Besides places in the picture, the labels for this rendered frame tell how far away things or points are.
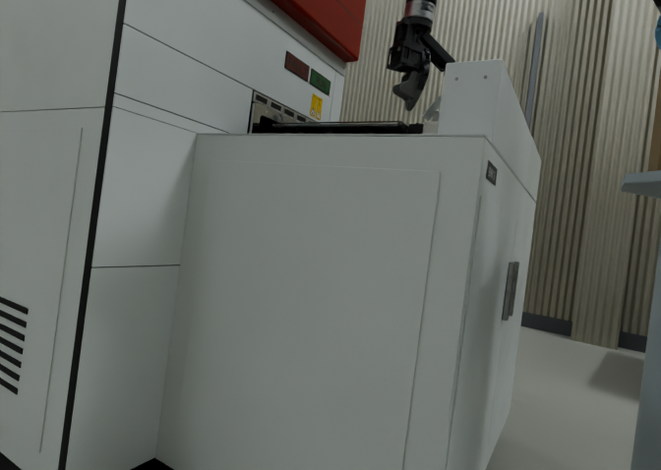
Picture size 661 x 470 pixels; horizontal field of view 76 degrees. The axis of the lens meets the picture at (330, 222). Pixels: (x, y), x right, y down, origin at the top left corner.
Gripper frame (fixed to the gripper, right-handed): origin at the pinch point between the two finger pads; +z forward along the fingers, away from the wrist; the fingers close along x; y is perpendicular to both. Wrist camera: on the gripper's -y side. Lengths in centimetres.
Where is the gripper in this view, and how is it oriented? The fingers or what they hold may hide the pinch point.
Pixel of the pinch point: (412, 106)
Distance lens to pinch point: 112.7
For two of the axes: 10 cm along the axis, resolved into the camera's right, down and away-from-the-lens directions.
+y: -9.2, -1.2, -3.8
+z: -1.5, 9.9, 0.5
